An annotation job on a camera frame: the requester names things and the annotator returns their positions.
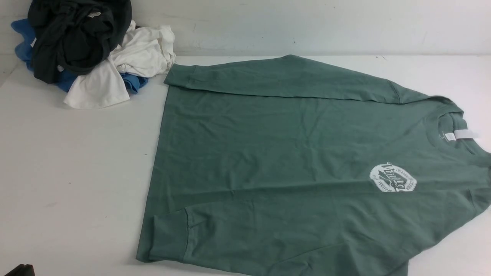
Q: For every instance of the green long-sleeved shirt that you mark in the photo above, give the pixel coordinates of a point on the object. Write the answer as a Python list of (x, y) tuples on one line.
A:
[(293, 167)]

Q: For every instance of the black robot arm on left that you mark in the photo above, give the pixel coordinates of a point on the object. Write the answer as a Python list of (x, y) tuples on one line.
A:
[(22, 270)]

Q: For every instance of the white crumpled shirt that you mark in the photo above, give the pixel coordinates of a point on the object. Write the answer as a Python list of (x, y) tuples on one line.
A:
[(144, 52)]

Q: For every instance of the blue crumpled garment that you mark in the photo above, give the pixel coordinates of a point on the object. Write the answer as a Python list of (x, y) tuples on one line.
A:
[(65, 80)]

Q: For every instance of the black crumpled garment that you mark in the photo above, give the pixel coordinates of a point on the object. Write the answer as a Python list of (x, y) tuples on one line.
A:
[(76, 35)]

